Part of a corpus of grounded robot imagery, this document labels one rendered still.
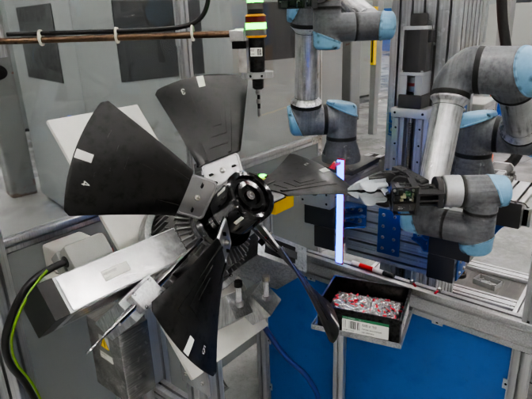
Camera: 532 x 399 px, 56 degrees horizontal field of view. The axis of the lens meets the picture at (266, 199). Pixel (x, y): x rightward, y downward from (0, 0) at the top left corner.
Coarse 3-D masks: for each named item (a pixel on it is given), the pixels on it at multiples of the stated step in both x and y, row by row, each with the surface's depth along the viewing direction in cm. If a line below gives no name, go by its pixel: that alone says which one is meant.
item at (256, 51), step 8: (248, 40) 106; (256, 40) 104; (256, 48) 105; (264, 48) 106; (256, 56) 105; (264, 56) 106; (256, 64) 106; (264, 64) 107; (256, 80) 107; (256, 88) 108
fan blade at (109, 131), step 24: (96, 120) 94; (120, 120) 96; (96, 144) 94; (120, 144) 96; (144, 144) 98; (72, 168) 92; (96, 168) 94; (120, 168) 96; (144, 168) 98; (168, 168) 101; (72, 192) 93; (96, 192) 95; (120, 192) 97; (144, 192) 100; (168, 192) 102
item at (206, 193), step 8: (192, 176) 104; (192, 184) 104; (200, 184) 105; (208, 184) 106; (216, 184) 107; (192, 192) 105; (200, 192) 106; (208, 192) 106; (184, 200) 105; (192, 200) 106; (200, 200) 106; (208, 200) 107; (184, 208) 106; (200, 208) 107; (192, 216) 107; (200, 216) 108
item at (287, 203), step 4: (288, 196) 163; (292, 196) 165; (280, 200) 160; (284, 200) 162; (288, 200) 164; (292, 200) 165; (276, 204) 159; (280, 204) 161; (284, 204) 162; (288, 204) 164; (292, 204) 166; (276, 208) 159; (280, 208) 161; (284, 208) 163; (272, 212) 160; (276, 212) 160
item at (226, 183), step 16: (240, 176) 107; (256, 176) 109; (224, 192) 104; (240, 192) 105; (256, 192) 108; (208, 208) 111; (224, 208) 104; (240, 208) 102; (256, 208) 105; (272, 208) 108; (208, 224) 110; (240, 224) 105; (256, 224) 106; (208, 240) 109; (240, 240) 113
